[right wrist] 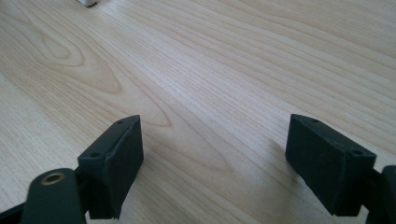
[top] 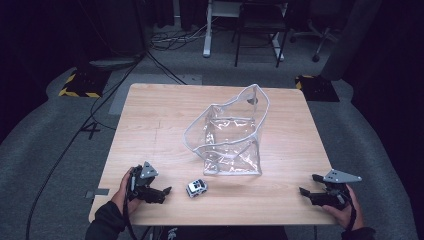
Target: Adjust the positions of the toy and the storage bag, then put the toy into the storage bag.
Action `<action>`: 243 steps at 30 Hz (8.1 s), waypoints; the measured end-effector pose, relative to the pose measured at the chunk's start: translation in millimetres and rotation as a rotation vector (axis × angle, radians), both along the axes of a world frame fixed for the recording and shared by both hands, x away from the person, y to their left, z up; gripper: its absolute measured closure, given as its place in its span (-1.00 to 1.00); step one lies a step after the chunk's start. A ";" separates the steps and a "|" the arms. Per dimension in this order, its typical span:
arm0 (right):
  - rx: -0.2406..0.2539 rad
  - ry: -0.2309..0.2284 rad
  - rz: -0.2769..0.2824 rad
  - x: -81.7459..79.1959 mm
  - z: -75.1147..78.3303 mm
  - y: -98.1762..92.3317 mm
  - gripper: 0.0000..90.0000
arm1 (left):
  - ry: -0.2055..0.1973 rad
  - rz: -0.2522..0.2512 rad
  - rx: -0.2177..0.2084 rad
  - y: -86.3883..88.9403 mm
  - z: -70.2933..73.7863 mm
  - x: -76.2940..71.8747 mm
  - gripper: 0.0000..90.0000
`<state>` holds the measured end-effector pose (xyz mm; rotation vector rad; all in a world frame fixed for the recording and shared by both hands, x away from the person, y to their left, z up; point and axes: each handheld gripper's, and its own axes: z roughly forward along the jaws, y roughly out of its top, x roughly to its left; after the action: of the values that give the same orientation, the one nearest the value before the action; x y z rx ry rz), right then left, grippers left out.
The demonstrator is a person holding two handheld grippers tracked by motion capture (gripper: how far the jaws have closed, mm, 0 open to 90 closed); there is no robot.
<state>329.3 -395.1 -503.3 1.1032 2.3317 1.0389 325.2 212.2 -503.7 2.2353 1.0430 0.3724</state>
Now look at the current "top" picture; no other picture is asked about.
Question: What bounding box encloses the round stand base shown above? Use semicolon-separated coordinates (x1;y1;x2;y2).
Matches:
87;55;145;72

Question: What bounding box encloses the person's right hand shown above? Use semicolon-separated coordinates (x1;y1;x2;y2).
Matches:
321;183;366;232

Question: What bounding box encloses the office chair wheeled base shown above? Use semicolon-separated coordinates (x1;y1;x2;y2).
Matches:
288;18;338;64

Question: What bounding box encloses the grey tape piece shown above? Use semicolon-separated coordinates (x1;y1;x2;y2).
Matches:
85;188;111;200

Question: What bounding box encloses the person's dark clothed torso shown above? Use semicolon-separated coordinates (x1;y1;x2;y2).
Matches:
141;225;290;240

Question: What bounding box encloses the grey curtain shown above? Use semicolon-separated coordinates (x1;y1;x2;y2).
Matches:
320;0;383;82

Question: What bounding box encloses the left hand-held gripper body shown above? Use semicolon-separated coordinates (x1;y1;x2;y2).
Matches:
128;161;168;205

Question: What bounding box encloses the black wrist strap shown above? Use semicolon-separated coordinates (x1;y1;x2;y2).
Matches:
121;173;139;240
343;189;358;233

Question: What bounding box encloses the long black floor cable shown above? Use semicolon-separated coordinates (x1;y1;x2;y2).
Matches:
25;49;149;240

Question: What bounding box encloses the person's left hand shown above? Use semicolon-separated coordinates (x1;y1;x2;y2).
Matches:
110;167;144;216

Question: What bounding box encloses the white desk frame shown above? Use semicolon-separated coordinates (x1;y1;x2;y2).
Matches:
202;0;286;63

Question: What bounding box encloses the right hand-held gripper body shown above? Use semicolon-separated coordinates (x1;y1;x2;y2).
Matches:
308;168;363;211

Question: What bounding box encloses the clear plastic bag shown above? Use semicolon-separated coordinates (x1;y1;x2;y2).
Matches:
182;83;271;177

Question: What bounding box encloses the bundle of floor cables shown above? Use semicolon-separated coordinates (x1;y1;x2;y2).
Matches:
148;19;214;52

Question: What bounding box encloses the black chair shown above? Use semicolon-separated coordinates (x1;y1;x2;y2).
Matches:
231;0;290;69

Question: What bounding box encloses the white toy car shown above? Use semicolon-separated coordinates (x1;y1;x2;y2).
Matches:
185;178;209;199

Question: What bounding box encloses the yellow black striped base plate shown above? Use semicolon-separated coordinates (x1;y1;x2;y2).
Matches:
58;67;113;99
294;74;341;103

